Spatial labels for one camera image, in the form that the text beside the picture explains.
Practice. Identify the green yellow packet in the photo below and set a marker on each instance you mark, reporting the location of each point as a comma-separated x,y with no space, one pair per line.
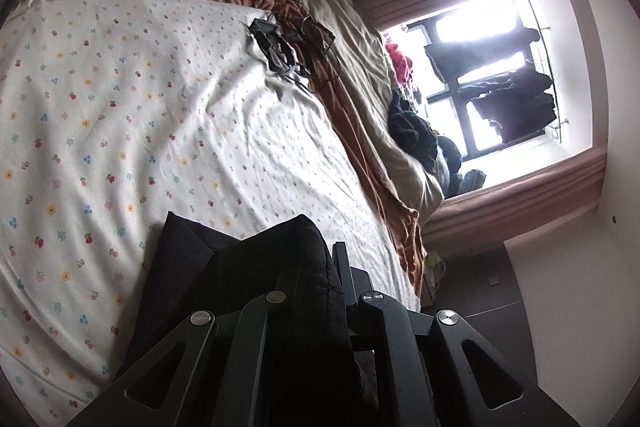
435,264

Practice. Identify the black button shirt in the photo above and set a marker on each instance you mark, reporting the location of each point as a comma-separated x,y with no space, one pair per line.
280,247

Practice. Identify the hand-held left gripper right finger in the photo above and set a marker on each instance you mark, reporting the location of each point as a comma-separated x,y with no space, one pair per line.
385,332

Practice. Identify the clothes drying rod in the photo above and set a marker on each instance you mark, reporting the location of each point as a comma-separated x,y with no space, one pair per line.
545,57

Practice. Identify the window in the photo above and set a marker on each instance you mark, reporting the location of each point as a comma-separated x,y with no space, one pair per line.
500,14

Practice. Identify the hanging dark garment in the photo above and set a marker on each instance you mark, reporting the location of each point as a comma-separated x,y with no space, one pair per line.
465,57
515,107

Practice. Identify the dark bags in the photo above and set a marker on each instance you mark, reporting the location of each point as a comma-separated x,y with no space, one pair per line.
455,167

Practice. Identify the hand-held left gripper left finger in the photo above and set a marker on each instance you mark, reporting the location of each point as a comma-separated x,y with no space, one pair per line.
260,322

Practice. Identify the floral bed sheet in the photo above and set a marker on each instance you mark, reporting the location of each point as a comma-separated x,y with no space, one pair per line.
125,107

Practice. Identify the black clothes pile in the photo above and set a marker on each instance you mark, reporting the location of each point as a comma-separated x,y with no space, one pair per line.
412,132

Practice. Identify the red pink cloth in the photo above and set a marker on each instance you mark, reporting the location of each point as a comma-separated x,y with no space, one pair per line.
400,62

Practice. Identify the beige duvet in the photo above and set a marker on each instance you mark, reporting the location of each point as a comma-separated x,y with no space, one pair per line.
360,72

